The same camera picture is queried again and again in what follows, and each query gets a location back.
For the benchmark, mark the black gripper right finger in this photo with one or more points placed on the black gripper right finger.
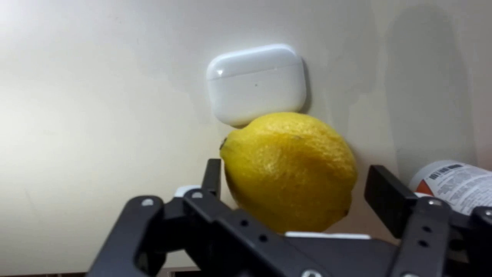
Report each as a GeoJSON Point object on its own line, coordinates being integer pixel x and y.
{"type": "Point", "coordinates": [415, 226]}

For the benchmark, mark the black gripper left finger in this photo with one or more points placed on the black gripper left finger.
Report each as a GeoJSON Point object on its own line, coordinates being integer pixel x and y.
{"type": "Point", "coordinates": [224, 236]}

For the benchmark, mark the yellow lemon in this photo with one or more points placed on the yellow lemon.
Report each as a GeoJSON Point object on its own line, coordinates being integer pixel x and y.
{"type": "Point", "coordinates": [292, 170]}

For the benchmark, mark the orange bottle with white cap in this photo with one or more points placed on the orange bottle with white cap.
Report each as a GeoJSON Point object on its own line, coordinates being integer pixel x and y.
{"type": "Point", "coordinates": [455, 186]}

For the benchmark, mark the white earbuds case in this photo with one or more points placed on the white earbuds case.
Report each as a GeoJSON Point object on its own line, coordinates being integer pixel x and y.
{"type": "Point", "coordinates": [255, 83]}

